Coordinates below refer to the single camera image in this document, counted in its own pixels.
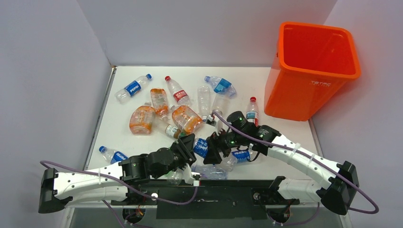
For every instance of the crushed blue label bottle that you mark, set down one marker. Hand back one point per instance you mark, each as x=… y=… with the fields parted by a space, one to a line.
x=221 y=85

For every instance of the clear Pepsi bottle top left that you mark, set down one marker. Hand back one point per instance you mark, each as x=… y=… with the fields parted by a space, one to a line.
x=139 y=84

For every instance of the crushed orange label bottle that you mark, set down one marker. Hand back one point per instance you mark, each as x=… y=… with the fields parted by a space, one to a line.
x=160 y=103

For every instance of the blue cap bottle left edge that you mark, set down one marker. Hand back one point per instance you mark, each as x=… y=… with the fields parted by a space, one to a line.
x=112 y=156

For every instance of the blue label bottle white cap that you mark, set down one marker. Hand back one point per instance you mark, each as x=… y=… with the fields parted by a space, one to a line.
x=200 y=147

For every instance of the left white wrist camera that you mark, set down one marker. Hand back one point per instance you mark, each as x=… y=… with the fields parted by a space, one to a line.
x=191 y=177

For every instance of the Pepsi bottle centre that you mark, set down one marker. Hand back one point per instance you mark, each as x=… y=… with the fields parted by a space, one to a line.
x=174 y=177

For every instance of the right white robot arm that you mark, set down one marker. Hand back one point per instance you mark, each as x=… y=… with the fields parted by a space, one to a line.
x=332 y=184

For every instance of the crushed Ganten water bottle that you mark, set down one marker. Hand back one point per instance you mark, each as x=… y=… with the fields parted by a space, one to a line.
x=210 y=172

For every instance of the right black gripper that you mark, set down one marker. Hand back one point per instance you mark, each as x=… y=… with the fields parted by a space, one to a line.
x=213 y=155

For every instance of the large orange crushed bottle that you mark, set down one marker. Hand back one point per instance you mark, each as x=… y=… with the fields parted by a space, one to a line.
x=186 y=119

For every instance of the red cap water bottle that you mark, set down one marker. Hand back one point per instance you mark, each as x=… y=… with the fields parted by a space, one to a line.
x=178 y=93

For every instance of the orange plastic bin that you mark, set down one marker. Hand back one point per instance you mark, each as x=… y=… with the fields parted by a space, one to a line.
x=312 y=62

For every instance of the flat orange crushed bottle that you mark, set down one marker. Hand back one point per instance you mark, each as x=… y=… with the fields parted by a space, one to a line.
x=142 y=119

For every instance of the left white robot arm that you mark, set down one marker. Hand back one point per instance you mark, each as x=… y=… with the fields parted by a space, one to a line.
x=115 y=182

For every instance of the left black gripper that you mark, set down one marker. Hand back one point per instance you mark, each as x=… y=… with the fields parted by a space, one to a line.
x=184 y=147

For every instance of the Pepsi bottle lying right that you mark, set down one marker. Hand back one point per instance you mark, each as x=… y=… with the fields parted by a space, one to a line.
x=237 y=157

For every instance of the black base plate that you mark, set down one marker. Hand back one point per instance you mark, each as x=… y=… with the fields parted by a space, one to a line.
x=220 y=199

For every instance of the red cap teal label bottle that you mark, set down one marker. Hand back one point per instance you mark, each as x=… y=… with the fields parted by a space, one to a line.
x=252 y=112

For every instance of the clear bottle white cap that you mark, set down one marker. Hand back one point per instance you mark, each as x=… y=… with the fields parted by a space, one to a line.
x=204 y=101

